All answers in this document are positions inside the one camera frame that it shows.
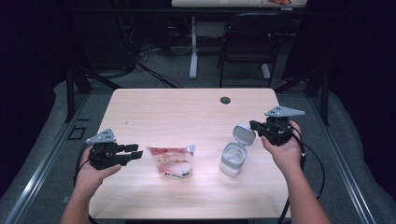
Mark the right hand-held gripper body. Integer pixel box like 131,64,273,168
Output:
262,105,306,147

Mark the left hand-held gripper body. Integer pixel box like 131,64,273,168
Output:
85,128,129,171

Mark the white lidded container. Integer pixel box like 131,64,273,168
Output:
219,123,257,177

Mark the red and white spouted pouch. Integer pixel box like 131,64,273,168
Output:
146,144,196,180

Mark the person's right hand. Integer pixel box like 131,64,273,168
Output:
261,120,304,176

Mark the person's left hand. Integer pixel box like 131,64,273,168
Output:
74,148,121,200

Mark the black metal stand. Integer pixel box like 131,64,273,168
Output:
274,66,331,127
64,66,122,123

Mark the black folding chair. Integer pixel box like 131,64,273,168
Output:
218,12,295,89

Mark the white desk leg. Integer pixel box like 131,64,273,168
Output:
189,16,200,80

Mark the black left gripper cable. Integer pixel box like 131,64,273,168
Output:
73,143,98,224

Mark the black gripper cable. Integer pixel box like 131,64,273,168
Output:
73,143,98,224
276,127,327,224

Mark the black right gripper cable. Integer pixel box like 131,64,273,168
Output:
276,127,327,224

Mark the aluminium floor rail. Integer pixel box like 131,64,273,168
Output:
4,92,92,224
306,92,377,224

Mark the bundle of floor cables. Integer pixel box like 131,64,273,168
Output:
118,15,185,90

